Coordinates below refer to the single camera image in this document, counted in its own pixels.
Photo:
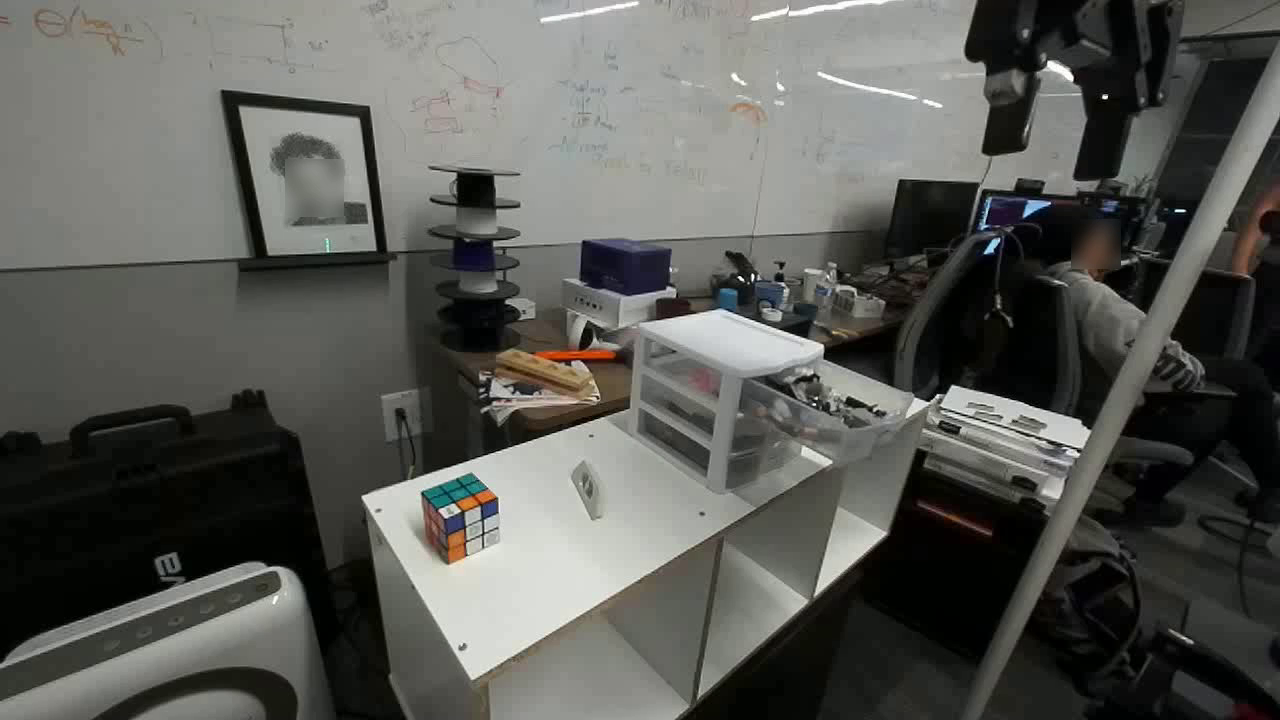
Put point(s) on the clear drawer full of clutter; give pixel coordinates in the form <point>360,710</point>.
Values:
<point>870,429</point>

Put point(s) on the brown wooden desk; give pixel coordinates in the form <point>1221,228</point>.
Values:
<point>601,387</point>

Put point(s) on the orange utility knife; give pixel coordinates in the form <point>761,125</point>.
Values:
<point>582,359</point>

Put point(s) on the white flat box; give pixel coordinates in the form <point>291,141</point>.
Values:
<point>605,310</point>

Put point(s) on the purple box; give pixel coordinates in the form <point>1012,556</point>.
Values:
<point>626,267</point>

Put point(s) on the stack of black spools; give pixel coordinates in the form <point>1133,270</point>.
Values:
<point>477,285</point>

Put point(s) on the white shelf cabinet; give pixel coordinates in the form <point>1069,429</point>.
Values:
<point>574,572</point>

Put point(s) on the large white whiteboard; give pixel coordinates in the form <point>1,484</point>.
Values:
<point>665,134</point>

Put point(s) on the Rubik's cube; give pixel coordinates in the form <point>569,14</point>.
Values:
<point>461,519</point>

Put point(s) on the dark computer monitor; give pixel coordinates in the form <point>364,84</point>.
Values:
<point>930,219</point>

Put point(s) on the stack of white papers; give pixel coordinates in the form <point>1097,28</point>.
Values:
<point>1012,429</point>

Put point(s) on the black framed portrait picture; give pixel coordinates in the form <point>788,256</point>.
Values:
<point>309,183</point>

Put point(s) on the person in office chair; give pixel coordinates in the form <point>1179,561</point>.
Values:
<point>1020,341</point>

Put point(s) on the lit computer monitor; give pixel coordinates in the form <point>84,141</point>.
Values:
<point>1018,210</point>

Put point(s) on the white air purifier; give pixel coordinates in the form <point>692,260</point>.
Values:
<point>264,629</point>

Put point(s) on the seated person in grey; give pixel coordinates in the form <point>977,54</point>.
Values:
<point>1105,324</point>

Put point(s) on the white tripod pole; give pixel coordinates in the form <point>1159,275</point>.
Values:
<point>1123,403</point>

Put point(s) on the black backpack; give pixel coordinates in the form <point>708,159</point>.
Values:
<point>1097,600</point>

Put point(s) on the black hard carrying case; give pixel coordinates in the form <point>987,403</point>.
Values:
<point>147,506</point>

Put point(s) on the white wall outlet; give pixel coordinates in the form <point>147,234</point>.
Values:
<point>401,412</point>

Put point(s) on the black hanging camera rig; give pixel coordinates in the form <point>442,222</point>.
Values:
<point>1105,80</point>

